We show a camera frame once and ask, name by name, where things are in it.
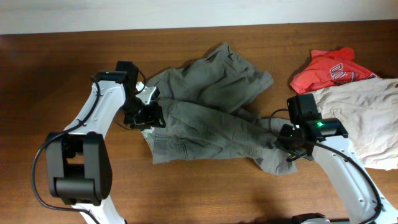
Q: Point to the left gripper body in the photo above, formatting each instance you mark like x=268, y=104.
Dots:
x=140, y=114

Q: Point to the grey-green shorts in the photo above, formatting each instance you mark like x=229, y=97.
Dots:
x=204, y=107

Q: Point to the beige shorts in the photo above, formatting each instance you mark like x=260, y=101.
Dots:
x=368, y=111

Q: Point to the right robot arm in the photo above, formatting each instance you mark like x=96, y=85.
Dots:
x=326, y=141

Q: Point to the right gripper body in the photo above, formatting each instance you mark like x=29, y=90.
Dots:
x=290, y=145

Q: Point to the red t-shirt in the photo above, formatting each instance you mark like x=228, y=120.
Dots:
x=330, y=68

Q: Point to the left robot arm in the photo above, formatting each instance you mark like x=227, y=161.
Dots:
x=78, y=166

